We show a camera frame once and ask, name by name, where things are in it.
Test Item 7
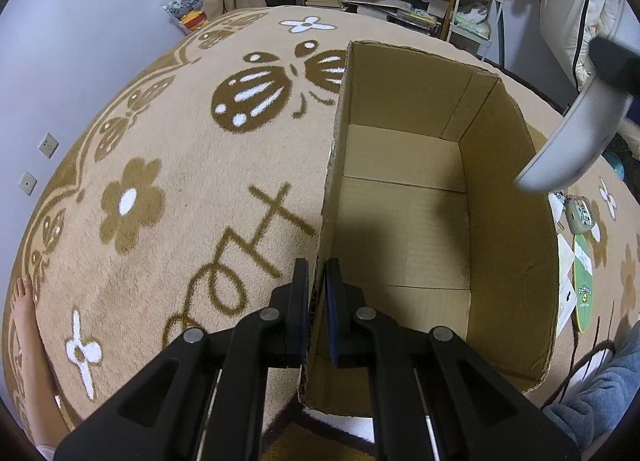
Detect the wall socket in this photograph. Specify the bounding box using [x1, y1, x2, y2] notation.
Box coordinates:
[38, 133, 58, 159]
[18, 171, 37, 196]

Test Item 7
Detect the bare foot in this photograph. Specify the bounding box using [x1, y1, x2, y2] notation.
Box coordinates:
[12, 275, 70, 460]

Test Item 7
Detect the wall socket lower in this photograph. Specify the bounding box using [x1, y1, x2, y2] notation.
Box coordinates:
[18, 171, 37, 196]

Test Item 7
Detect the wall socket upper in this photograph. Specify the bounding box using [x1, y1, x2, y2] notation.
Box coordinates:
[38, 133, 58, 159]

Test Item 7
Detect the brown cardboard box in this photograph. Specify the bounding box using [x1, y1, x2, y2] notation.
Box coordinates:
[295, 40, 559, 392]

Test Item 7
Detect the blue jeans leg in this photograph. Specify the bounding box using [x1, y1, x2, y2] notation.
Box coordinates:
[542, 322, 639, 452]

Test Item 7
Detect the teal round object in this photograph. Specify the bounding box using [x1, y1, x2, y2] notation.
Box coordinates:
[603, 151, 625, 181]

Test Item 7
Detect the white paper sheet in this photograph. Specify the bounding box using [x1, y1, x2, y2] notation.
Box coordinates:
[548, 190, 577, 337]

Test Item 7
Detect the white metal trolley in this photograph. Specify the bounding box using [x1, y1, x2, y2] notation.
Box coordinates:
[447, 0, 506, 60]

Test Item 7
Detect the green cartoon earbud case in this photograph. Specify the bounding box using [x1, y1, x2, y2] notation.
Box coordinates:
[564, 196, 594, 236]

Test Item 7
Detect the white padded chair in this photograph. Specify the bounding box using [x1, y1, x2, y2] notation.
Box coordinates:
[540, 0, 639, 91]

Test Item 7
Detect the green white oval card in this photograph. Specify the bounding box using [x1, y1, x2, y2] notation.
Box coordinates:
[573, 235, 593, 333]

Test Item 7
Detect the bag of plush toys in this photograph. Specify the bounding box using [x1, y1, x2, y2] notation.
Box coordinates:
[160, 0, 208, 34]

